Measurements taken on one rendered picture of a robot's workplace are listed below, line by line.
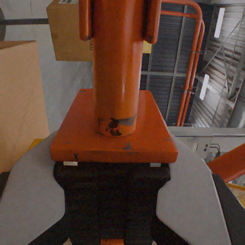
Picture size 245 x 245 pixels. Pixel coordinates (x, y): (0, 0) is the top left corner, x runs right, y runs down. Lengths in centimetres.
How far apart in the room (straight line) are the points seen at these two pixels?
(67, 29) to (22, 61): 116
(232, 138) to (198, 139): 31
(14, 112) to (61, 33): 122
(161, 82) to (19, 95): 1126
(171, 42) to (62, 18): 993
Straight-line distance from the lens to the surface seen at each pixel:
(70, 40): 146
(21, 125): 28
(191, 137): 131
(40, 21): 178
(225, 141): 152
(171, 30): 1101
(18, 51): 28
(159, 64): 1117
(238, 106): 627
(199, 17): 828
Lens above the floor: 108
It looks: 4 degrees up
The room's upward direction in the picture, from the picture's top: 92 degrees clockwise
